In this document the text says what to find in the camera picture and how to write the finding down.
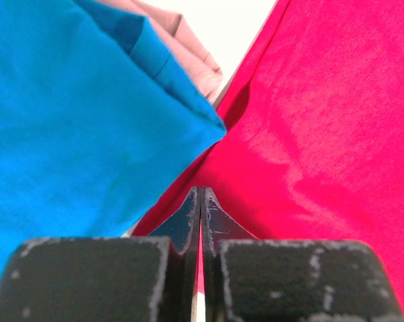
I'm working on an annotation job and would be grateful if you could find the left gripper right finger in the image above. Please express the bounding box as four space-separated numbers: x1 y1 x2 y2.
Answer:
201 187 404 321

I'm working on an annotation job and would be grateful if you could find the red polo shirt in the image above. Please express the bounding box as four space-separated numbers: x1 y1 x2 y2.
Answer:
135 1 404 310

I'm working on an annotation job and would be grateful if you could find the folded pink t shirt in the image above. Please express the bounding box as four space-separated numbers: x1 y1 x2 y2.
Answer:
102 0 223 103

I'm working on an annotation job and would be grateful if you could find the folded blue t shirt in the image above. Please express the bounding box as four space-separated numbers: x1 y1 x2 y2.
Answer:
0 1 226 276

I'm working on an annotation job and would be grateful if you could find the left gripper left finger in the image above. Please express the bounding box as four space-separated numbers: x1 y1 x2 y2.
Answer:
0 188 201 321

